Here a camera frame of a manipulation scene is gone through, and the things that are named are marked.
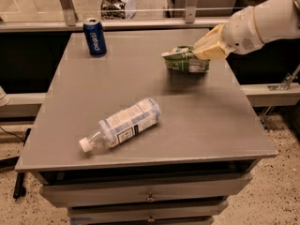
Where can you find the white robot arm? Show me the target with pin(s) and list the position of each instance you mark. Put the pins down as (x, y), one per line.
(277, 19)

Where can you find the left metal railing post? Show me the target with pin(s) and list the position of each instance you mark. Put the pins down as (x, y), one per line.
(69, 12)

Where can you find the green jalapeno chip bag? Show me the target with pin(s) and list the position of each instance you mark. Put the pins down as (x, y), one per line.
(182, 59)

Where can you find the right metal railing post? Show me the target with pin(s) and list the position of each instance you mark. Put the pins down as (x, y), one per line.
(190, 11)

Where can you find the robot base behind glass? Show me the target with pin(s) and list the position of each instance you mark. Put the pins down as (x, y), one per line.
(117, 9)

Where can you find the grey drawer cabinet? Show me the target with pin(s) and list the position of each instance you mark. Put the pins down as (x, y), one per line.
(202, 150)

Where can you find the drawer knob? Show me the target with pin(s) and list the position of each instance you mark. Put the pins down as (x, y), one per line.
(150, 198)
(151, 219)

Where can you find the blue plastic water bottle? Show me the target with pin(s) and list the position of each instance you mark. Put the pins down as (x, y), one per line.
(122, 125)

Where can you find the blue soda can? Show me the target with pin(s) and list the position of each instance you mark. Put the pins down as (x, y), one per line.
(94, 35)

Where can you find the metal bracket at right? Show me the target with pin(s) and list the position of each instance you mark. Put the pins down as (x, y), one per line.
(285, 84)

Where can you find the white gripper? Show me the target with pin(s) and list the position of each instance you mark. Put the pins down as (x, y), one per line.
(242, 32)

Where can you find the upper drawer knob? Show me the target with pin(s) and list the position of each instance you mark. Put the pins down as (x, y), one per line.
(150, 198)

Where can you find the metal railing post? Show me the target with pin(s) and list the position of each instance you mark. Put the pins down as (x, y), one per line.
(190, 11)
(69, 12)

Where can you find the lower drawer knob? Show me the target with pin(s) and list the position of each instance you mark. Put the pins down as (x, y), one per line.
(151, 219)

